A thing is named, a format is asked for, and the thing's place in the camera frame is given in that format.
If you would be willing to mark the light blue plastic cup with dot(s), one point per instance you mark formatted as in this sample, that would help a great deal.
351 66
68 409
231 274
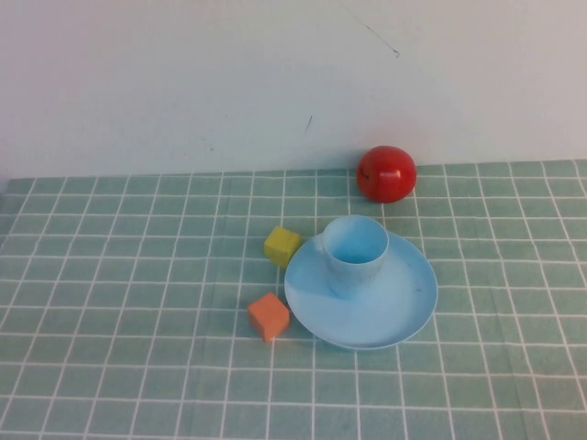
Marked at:
355 270

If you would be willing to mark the light blue round plate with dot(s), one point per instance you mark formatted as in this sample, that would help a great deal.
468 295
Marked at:
394 307

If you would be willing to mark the yellow cube block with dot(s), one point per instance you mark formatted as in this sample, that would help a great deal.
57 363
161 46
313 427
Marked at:
280 245

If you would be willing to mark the orange cube block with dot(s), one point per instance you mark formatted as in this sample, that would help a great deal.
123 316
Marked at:
268 316

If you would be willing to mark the red apple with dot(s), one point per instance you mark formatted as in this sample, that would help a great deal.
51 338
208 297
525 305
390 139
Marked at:
387 176

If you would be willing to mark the green checked tablecloth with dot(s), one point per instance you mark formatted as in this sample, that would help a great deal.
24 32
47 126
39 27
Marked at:
137 275

